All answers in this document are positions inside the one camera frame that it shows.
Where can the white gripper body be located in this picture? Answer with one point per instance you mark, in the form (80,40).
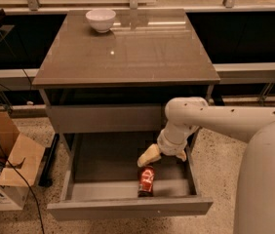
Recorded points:
(171,147)

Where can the red coke can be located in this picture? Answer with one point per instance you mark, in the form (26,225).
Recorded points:
(145,181)

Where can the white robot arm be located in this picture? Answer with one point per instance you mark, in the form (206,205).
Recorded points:
(255,195)

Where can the open grey middle drawer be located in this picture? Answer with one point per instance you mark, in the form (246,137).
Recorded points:
(101,181)

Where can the closed grey top drawer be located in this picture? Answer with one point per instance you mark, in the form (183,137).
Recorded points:
(68,119)

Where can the grey drawer cabinet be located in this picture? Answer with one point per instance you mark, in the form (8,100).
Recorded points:
(147,57)

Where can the white ceramic bowl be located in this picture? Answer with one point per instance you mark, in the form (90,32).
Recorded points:
(101,20)

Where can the open cardboard box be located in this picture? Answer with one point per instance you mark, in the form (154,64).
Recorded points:
(20,158)

